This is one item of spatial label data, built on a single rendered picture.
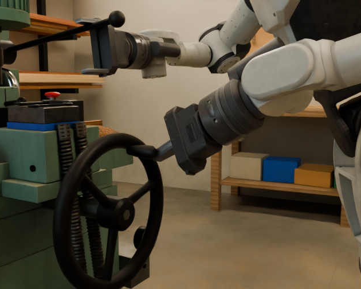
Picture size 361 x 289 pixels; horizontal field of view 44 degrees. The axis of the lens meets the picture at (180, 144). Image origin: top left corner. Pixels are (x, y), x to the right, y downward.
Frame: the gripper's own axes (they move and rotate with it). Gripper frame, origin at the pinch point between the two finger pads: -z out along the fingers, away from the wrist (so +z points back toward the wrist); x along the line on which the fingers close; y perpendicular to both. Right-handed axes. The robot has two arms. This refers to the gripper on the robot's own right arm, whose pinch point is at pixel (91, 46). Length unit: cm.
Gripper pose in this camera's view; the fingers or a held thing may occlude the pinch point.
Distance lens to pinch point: 102.1
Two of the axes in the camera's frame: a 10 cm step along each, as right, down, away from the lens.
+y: -8.4, 0.6, 5.3
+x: 1.1, 9.9, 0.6
